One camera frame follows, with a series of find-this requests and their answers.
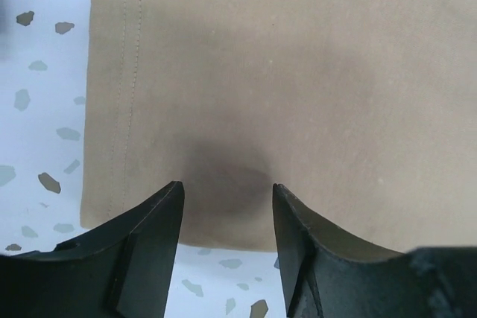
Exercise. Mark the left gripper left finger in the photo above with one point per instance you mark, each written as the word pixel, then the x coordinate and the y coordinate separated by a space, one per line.
pixel 121 268

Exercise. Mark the beige t shirt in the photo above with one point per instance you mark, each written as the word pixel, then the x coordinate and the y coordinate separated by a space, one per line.
pixel 364 109

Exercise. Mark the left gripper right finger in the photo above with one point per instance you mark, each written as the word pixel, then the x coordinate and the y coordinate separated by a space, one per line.
pixel 328 272

